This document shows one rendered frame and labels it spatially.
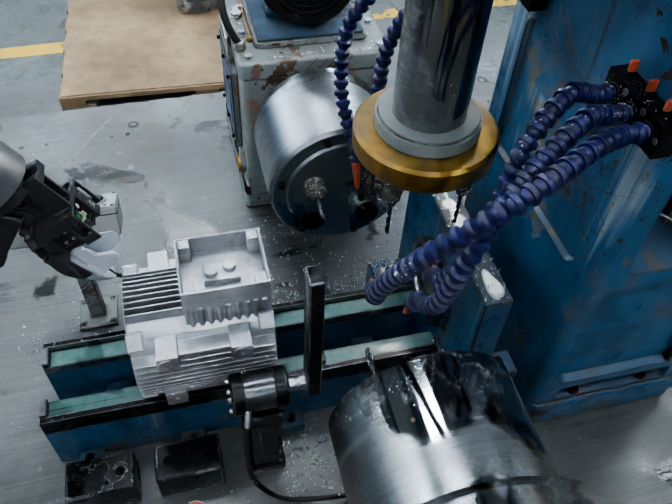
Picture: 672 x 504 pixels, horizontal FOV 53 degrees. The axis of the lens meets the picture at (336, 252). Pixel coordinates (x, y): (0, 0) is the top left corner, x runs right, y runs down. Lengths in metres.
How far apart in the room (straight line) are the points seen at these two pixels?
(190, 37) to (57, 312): 2.13
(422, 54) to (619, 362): 0.64
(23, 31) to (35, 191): 2.96
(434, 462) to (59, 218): 0.53
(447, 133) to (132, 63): 2.47
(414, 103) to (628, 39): 0.23
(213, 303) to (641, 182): 0.54
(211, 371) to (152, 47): 2.42
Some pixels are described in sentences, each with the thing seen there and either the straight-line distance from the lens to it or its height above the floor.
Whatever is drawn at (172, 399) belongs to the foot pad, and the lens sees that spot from 1.01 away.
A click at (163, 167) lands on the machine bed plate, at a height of 0.80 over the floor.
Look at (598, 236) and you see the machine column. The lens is 0.88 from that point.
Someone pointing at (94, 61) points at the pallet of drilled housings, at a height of 0.15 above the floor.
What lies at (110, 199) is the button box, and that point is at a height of 1.07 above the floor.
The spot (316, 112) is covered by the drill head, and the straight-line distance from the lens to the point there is 1.13.
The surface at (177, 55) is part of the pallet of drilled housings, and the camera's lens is 3.18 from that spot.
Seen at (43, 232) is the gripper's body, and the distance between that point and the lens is 0.91.
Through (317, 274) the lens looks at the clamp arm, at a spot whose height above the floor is 1.25.
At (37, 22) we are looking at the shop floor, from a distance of 3.87.
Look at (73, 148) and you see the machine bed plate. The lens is 1.70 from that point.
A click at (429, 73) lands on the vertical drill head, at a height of 1.44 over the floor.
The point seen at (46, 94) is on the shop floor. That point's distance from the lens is 3.33.
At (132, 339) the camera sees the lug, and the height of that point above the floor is 1.09.
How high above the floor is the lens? 1.84
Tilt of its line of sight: 49 degrees down
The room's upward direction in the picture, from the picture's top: 4 degrees clockwise
